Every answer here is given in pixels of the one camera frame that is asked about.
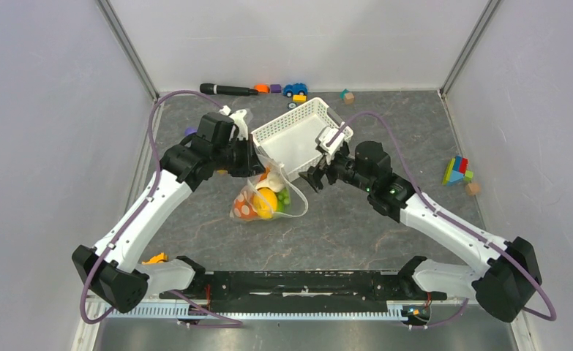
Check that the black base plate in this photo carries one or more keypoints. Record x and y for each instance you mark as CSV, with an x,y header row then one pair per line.
x,y
304,291

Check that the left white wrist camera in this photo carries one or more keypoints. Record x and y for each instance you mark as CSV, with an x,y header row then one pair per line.
x,y
241,119

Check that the colourful building block stack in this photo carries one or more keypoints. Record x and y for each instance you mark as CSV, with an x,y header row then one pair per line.
x,y
457,171

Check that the white toy garlic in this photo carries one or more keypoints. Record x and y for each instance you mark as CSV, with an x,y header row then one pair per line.
x,y
272,181

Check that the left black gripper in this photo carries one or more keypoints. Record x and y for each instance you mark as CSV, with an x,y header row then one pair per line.
x,y
252,165

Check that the orange toy block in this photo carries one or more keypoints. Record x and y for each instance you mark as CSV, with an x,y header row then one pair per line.
x,y
262,88

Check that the clear dotted zip bag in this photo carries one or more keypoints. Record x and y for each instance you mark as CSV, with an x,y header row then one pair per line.
x,y
299,204

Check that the white perforated plastic basket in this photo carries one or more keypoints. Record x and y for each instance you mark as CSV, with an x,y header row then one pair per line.
x,y
290,139

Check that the white cable duct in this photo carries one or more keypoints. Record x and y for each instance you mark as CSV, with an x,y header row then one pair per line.
x,y
180,310

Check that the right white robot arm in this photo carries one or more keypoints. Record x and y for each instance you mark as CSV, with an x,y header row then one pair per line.
x,y
500,275

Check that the green toy grapes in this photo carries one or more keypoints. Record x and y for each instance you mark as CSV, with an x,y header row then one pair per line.
x,y
283,200

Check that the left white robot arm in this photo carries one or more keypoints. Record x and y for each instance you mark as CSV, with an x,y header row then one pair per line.
x,y
111,268

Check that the teal and wood cubes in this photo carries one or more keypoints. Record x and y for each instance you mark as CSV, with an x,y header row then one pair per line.
x,y
347,97

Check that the black microphone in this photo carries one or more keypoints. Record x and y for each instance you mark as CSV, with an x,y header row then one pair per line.
x,y
215,89

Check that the purple toy block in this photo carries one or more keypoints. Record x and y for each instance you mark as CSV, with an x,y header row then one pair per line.
x,y
275,88

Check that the orange yellow building block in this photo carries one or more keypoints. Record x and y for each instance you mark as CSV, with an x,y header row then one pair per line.
x,y
159,258

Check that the yellow toy lemon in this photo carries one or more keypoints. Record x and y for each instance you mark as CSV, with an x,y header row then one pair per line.
x,y
265,203

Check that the blue toy car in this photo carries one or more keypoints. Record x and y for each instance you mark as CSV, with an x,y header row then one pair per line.
x,y
290,90

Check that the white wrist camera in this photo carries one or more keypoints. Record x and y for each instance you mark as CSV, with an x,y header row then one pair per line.
x,y
241,119
330,140

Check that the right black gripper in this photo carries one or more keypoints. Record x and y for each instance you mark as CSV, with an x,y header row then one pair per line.
x,y
314,175

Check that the wooden cube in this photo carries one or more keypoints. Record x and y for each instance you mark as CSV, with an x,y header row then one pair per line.
x,y
472,188

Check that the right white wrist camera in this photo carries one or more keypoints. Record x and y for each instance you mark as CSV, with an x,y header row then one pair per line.
x,y
330,140

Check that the orange toy pumpkin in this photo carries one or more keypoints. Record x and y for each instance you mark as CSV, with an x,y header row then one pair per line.
x,y
242,207

